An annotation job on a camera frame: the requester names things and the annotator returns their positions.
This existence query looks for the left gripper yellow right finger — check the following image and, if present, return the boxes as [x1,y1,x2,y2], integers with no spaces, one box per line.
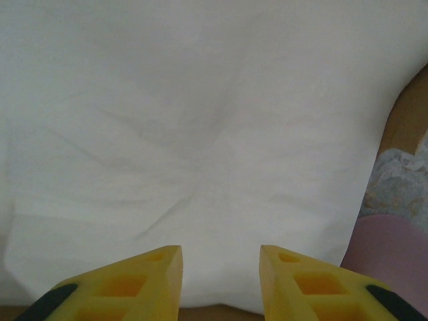
[260,245,424,321]

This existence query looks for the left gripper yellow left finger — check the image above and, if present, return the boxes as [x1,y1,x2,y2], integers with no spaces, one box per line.
[13,245,185,321]

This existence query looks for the pink straw holder cup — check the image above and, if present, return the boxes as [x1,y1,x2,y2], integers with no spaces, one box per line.
[339,215,428,302]

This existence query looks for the white paper napkins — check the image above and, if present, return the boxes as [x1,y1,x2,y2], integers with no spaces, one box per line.
[0,0,428,315]

